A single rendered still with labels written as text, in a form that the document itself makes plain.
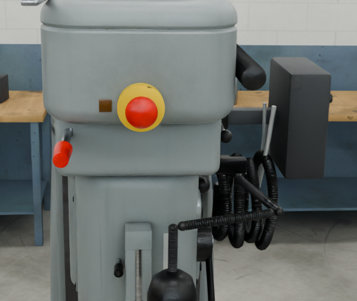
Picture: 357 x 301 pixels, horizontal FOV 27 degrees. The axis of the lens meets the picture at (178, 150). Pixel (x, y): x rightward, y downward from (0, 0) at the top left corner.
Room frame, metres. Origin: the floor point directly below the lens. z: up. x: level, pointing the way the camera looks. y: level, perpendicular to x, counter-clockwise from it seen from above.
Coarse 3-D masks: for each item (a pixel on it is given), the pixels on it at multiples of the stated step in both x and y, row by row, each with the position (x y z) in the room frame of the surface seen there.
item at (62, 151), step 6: (66, 132) 1.00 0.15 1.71; (72, 132) 1.02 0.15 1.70; (66, 138) 0.97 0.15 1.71; (60, 144) 0.92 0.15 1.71; (66, 144) 0.92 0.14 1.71; (54, 150) 0.91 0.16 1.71; (60, 150) 0.89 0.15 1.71; (66, 150) 0.90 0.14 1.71; (72, 150) 0.93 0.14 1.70; (54, 156) 0.88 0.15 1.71; (60, 156) 0.88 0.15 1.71; (66, 156) 0.89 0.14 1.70; (54, 162) 0.88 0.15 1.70; (60, 162) 0.88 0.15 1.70; (66, 162) 0.89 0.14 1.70
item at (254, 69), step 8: (240, 48) 1.13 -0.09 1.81; (240, 56) 1.06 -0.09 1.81; (248, 56) 1.06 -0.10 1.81; (240, 64) 1.01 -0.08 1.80; (248, 64) 0.98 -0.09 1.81; (256, 64) 0.99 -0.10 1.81; (240, 72) 0.99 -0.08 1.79; (248, 72) 0.98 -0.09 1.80; (256, 72) 0.98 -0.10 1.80; (264, 72) 0.98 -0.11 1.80; (240, 80) 0.98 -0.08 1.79; (248, 80) 0.98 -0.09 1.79; (256, 80) 0.98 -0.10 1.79; (264, 80) 0.98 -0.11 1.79; (248, 88) 0.98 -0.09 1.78; (256, 88) 0.98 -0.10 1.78
